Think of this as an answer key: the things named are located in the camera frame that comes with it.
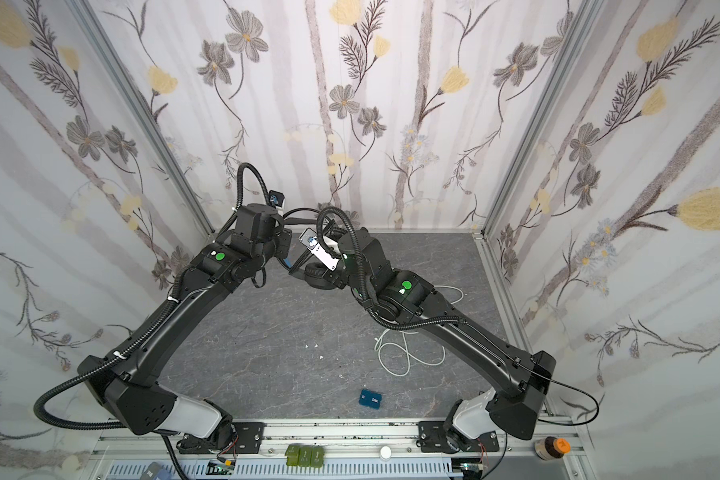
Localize green terminal block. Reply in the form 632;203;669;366
285;444;325;469

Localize black blue headphones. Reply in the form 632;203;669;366
280;207;346;290

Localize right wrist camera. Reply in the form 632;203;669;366
299;229;338;271

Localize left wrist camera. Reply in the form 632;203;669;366
267;190;285;209

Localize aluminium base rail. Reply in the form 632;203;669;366
83;417;595;480

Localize small blue block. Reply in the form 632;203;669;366
358;389;382;410

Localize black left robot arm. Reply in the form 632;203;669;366
33;163;291;439

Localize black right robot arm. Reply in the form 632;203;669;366
308;206;556;440

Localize mint green headphones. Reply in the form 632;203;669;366
374;284;466;378

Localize orange emergency stop button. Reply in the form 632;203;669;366
534;436;572;461

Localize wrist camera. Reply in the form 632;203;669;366
299;229;338;271
267;190;285;209

